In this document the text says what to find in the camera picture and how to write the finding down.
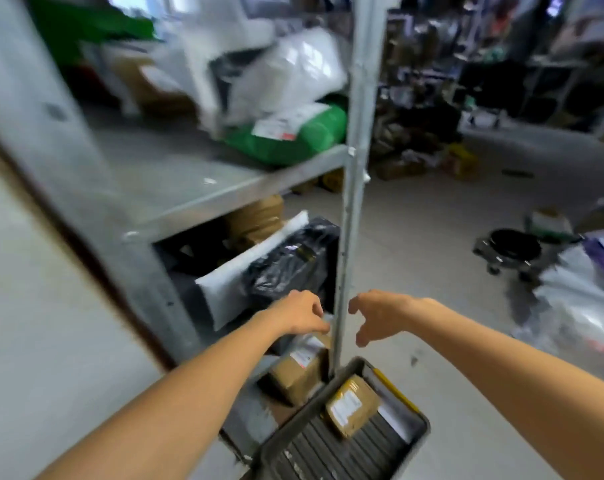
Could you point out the heap of white plastic bags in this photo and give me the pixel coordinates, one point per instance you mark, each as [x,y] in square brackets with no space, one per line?
[576,299]

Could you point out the person's right hand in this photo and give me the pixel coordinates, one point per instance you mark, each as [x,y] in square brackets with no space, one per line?
[387,314]

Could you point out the person's left hand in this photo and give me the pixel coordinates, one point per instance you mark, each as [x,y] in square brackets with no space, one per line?
[297,314]

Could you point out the person's right forearm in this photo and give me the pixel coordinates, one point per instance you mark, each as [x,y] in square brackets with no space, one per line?
[531,384]

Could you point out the background shelving with goods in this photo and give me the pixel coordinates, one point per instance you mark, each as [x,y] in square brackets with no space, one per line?
[432,69]

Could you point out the person's left forearm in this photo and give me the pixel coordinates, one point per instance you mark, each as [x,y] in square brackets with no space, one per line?
[157,414]

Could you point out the grey metal shelf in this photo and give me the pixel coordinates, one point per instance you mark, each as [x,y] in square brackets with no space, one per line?
[182,174]

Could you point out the black plastic bag parcel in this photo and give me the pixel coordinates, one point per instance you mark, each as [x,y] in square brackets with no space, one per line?
[292,264]

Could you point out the green plastic mailer bag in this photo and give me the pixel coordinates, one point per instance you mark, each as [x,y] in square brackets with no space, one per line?
[312,139]

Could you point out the stacked brown cardboard boxes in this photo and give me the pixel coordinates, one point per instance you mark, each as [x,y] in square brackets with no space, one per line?
[254,217]

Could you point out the labelled cardboard box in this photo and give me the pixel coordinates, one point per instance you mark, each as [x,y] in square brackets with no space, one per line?
[297,374]

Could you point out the worn box yellow tape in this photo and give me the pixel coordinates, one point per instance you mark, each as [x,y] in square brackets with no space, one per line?
[354,402]

